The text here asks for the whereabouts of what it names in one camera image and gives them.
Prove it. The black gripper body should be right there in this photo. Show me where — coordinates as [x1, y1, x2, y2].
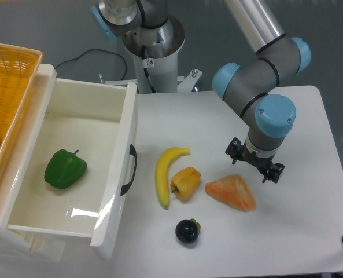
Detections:
[225, 137, 285, 183]

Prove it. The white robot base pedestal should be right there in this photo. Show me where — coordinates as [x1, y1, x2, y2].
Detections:
[103, 16, 204, 94]

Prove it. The orange bread slice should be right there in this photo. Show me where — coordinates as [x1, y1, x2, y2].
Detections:
[205, 174, 256, 211]

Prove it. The yellow bell pepper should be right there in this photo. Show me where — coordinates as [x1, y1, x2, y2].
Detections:
[170, 167, 201, 202]

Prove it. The white top drawer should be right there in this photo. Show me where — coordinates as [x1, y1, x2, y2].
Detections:
[7, 79, 138, 260]

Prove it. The yellow woven basket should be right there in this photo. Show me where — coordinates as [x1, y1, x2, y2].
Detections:
[0, 43, 43, 168]

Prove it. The black drawer handle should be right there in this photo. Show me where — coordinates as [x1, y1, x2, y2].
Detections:
[120, 144, 138, 196]

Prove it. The dark purple mangosteen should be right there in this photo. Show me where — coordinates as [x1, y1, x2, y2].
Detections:
[175, 218, 201, 244]

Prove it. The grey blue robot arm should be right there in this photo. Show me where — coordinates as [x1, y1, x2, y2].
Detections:
[91, 1, 311, 182]

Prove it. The black cable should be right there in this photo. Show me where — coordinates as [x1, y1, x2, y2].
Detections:
[54, 48, 128, 82]

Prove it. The green bell pepper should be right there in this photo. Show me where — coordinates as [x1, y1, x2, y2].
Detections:
[44, 149, 87, 189]

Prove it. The yellow banana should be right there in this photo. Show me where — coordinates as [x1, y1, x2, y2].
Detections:
[154, 147, 190, 209]

